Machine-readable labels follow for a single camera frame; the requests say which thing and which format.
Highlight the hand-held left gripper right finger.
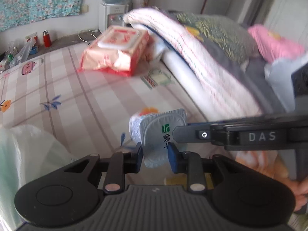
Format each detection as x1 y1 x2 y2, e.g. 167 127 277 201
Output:
167 142 241 193

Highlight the white power cable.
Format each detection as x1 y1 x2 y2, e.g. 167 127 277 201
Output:
78 29 100 42

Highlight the yogurt cup with silver lid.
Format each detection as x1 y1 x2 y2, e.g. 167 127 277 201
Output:
129 108 187 169

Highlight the pink and blue plush cushion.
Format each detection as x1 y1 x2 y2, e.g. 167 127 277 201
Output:
248 24 308 112

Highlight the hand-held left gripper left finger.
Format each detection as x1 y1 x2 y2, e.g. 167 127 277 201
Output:
63 142 144 194

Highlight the person's right hand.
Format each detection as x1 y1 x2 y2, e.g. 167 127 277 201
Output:
294 180 308 212

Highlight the red thermos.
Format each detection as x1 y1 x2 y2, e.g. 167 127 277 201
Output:
43 30 52 48

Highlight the white wardrobe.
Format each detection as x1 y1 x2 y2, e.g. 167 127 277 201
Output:
226 0 308 44

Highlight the clear plastic bag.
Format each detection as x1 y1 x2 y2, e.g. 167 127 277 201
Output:
8 38 36 66

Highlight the red wet wipes pack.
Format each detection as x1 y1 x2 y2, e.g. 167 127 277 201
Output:
77 26 151 77

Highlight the white plastic bag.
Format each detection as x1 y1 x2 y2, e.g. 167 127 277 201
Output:
0 124 83 222

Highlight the teal floral wall cloth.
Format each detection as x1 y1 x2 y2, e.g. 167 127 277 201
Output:
0 0 87 32

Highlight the grey printed blanket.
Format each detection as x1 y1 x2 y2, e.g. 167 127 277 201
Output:
166 10 291 116

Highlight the orange striped rolled cloth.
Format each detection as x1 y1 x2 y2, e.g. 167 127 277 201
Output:
234 153 289 181

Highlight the white towel blanket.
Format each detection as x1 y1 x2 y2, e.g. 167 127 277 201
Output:
123 7 263 122

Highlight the green floral pillow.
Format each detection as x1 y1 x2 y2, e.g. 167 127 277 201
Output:
173 12 260 60

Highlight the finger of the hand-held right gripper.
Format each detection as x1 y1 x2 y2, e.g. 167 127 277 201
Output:
172 122 227 146

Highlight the white water dispenser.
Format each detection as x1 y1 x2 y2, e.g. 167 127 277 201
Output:
99 2 130 33

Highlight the plaid printed tablecloth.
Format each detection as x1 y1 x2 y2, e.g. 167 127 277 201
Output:
0 44 210 186

